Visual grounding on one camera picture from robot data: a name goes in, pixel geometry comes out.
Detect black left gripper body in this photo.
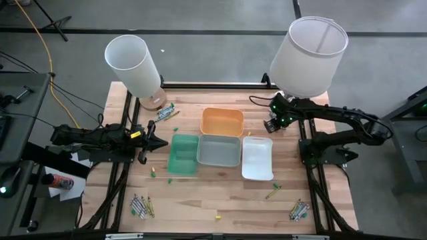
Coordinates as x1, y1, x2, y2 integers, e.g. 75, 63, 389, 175
136, 119, 157, 165

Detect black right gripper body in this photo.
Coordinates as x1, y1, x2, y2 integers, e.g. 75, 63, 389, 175
268, 92, 298, 129

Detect blue paper-wrapped crayon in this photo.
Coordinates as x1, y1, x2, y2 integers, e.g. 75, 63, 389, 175
156, 106, 175, 117
155, 111, 173, 123
292, 201, 305, 219

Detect green translucent plastic bin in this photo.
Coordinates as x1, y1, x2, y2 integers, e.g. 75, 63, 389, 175
166, 133, 200, 177

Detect white plastic bin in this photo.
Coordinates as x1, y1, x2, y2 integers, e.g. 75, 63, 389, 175
241, 135, 274, 181

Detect orange plastic bin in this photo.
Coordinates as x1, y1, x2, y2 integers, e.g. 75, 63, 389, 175
199, 107, 245, 137

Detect grey plastic bin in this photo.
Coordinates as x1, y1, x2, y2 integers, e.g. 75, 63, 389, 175
196, 134, 242, 167

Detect tapered shade lamp chrome base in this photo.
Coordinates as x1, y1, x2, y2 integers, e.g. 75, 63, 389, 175
268, 15, 350, 101

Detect cylinder shade lamp wooden base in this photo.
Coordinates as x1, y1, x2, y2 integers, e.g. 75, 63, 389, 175
104, 34, 167, 112

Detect white paper sheets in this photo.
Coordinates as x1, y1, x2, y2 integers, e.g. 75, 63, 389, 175
44, 151, 93, 203

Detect orange spray can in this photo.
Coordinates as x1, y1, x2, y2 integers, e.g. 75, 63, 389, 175
40, 173, 75, 191

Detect black flat beam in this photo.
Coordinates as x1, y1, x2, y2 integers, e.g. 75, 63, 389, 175
21, 142, 91, 180

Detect grey side table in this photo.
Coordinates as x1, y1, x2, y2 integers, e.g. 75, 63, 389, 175
0, 72, 51, 164

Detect black side table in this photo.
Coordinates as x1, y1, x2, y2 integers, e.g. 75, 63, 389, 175
380, 85, 427, 196

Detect black clamp tool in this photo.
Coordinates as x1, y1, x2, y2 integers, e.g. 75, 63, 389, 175
0, 85, 35, 108

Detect black computer mouse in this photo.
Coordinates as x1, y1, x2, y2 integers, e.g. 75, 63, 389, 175
0, 165, 23, 199

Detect black tripod stand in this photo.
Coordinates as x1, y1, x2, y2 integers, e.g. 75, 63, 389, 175
31, 0, 73, 43

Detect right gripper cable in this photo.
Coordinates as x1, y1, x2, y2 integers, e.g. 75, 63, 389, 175
248, 95, 273, 107

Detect black aluminium rig frame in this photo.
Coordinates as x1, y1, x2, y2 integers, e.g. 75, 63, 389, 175
75, 72, 360, 240

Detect black floor cable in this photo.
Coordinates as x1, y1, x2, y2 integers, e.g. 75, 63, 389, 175
49, 79, 106, 126
0, 49, 39, 74

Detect silver metal bracket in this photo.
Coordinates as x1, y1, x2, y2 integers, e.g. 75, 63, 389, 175
292, 234, 330, 240
105, 233, 144, 240

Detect yellow extension cable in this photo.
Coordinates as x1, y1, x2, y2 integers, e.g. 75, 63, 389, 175
13, 0, 81, 129

